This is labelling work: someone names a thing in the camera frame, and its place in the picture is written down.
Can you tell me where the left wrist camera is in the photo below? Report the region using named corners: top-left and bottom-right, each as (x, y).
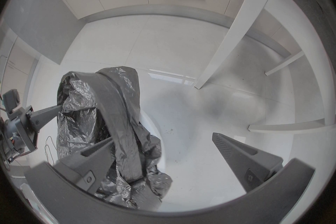
top-left (2, 89), bottom-right (22, 114)

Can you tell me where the black plastic bag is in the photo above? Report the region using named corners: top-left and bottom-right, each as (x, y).
top-left (56, 66), bottom-right (172, 210)

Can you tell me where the white trash bin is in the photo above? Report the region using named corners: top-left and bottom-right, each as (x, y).
top-left (136, 111), bottom-right (171, 211)

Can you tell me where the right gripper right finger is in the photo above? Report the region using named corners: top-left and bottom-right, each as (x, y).
top-left (212, 132), bottom-right (284, 193)

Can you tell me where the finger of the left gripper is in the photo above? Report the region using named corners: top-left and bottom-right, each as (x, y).
top-left (29, 105), bottom-right (65, 133)

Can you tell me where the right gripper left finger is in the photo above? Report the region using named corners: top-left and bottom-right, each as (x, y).
top-left (61, 137), bottom-right (116, 193)

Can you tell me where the dark grey white-legged chair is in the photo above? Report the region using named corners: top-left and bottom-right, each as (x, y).
top-left (194, 0), bottom-right (336, 133)

